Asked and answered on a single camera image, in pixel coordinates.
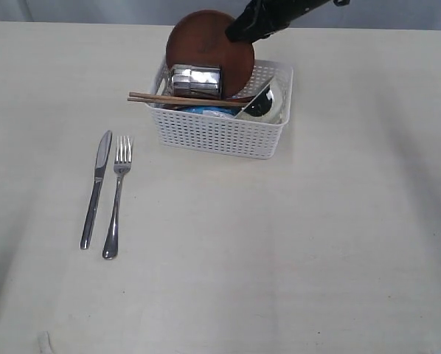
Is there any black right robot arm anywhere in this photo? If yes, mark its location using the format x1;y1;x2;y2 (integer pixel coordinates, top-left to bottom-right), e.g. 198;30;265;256
225;0;329;44

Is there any silver fork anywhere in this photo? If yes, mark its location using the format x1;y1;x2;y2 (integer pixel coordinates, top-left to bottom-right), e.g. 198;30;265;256
102;136;133;260

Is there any brown wooden plate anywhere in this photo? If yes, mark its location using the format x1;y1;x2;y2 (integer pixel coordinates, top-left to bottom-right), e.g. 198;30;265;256
165;10;255;97

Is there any blue tissue packet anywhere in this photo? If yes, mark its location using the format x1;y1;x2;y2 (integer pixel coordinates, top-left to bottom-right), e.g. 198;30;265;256
177;105;240;118

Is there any wooden chopstick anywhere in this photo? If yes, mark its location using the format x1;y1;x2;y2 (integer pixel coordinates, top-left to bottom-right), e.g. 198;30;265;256
127;97;249;108
128;91;254;103

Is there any white perforated plastic basket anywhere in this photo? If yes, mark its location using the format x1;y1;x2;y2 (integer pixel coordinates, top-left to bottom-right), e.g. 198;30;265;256
147;60;294;159

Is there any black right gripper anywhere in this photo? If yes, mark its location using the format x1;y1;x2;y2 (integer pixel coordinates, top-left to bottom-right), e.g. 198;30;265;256
225;1;298;44

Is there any silver table knife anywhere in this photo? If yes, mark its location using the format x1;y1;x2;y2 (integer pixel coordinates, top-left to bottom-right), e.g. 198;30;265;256
80;131;113;250

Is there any white bowl dark inside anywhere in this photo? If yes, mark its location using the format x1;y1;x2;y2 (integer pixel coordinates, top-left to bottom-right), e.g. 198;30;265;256
235;77;283;124

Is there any shiny steel cup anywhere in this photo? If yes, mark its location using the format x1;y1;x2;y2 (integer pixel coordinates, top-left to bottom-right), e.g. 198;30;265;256
167;64;223;100

